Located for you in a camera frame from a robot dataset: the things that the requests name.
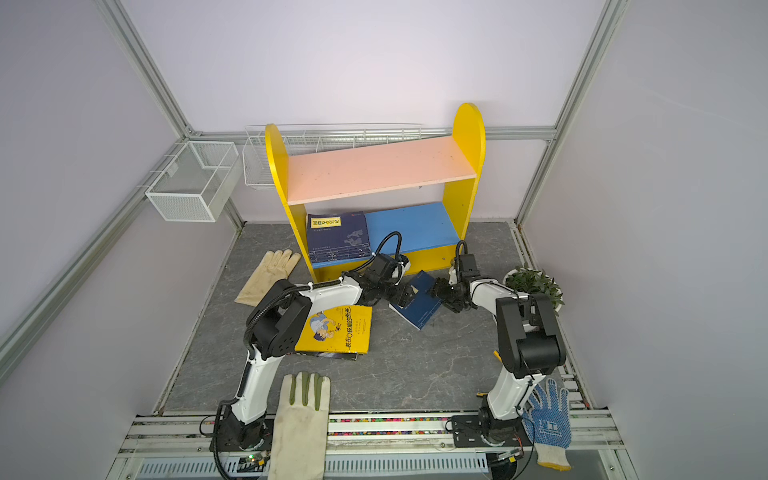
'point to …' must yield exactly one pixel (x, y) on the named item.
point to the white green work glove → (301, 428)
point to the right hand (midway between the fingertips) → (435, 298)
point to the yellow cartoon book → (340, 329)
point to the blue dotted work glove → (548, 426)
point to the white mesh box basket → (197, 183)
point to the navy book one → (338, 236)
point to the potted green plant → (534, 282)
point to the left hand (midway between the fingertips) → (408, 293)
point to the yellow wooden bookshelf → (414, 237)
